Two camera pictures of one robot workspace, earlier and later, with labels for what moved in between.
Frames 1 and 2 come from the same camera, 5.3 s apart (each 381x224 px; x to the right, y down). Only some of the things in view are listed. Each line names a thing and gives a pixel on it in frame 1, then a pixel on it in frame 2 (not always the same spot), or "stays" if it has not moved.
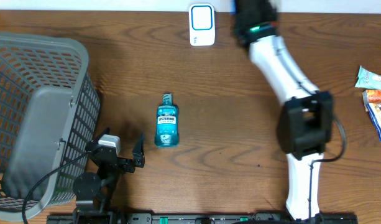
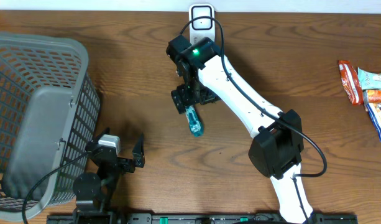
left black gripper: (138, 155) stays
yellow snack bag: (380, 114) stays
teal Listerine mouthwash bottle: (166, 123) → (194, 122)
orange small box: (372, 96) stays
